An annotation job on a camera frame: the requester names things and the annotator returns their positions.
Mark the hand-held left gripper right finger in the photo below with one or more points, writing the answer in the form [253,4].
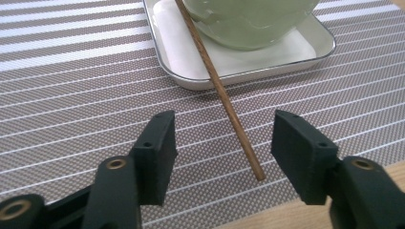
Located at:
[305,159]

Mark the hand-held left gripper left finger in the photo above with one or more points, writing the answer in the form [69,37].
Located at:
[153,165]

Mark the brown wooden chopstick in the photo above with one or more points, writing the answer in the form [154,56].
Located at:
[223,95]

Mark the white square tray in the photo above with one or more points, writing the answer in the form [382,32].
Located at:
[184,60]

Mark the grey striped placemat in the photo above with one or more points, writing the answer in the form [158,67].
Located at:
[63,111]

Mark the light green bowl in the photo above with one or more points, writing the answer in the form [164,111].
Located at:
[251,28]

